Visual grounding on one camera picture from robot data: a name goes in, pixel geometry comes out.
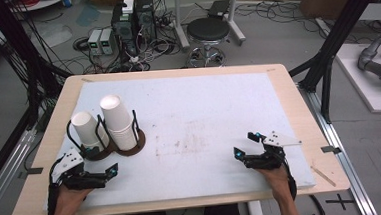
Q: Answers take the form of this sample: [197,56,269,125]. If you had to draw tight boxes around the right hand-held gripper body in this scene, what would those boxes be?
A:
[241,128,304,172]

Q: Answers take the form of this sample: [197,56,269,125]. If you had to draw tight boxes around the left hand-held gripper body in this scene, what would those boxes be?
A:
[49,145,108,193]

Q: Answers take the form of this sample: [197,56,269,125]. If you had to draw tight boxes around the black wire cup holder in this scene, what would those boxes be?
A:
[65,108,149,164]

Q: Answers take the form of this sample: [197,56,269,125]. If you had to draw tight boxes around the stack of white cups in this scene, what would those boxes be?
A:
[70,109,111,155]
[99,93,140,154]

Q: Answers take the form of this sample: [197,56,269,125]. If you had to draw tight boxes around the person's right hand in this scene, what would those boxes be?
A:
[255,165,294,202]

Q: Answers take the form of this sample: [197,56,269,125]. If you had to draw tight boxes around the person's left hand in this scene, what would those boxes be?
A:
[52,184,96,215]

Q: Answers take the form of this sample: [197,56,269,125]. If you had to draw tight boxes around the dark grey tape strip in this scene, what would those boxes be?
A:
[17,167,45,180]
[320,144,343,156]

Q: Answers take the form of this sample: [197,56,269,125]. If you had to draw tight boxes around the white foam mat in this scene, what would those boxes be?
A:
[35,67,318,212]

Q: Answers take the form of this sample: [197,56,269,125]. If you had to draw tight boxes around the thin wooden stick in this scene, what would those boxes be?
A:
[309,164,338,189]

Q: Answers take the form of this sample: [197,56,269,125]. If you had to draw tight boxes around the grey power supply unit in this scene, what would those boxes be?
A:
[98,27,117,57]
[86,28,105,58]

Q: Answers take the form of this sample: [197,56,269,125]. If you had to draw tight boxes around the black round stool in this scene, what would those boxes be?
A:
[183,15,234,70]

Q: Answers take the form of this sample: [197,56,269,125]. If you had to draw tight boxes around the white floor platform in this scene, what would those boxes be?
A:
[334,41,381,117]

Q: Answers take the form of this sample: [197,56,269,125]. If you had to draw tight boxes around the clear plastic sheet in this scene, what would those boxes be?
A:
[34,22,75,49]

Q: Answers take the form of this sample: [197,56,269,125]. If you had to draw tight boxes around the black computer tower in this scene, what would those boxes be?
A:
[134,0,158,43]
[109,2,140,57]

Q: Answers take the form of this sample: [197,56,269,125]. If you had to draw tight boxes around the white metal stand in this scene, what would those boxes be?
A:
[171,0,248,53]

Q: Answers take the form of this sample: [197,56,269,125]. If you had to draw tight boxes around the flat black device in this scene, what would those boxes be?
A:
[206,0,233,20]

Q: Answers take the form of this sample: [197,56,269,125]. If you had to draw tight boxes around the teal sheet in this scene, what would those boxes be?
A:
[74,4,103,28]

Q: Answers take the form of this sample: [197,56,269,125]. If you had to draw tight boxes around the small white box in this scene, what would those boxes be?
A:
[121,0,137,15]

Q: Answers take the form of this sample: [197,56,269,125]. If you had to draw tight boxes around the white round table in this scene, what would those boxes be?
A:
[9,0,70,13]

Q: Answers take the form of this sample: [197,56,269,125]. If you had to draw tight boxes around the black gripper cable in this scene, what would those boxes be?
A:
[42,154,70,215]
[279,145,300,205]

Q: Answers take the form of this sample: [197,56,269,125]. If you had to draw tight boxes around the aluminium rail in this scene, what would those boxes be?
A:
[297,78,379,215]
[0,127,43,215]

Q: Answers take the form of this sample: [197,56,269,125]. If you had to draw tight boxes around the coiled black cable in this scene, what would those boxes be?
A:
[71,36,91,53]

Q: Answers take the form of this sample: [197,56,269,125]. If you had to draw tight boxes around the tangle of floor cables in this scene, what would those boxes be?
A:
[69,7,185,77]

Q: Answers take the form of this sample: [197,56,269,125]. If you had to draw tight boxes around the black floor cables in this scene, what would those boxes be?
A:
[233,0,327,37]

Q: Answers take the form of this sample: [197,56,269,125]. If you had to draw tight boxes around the black frame post with cables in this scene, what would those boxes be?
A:
[0,0,81,197]

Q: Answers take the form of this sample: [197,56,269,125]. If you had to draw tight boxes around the black metal frame post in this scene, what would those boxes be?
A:
[284,0,381,126]

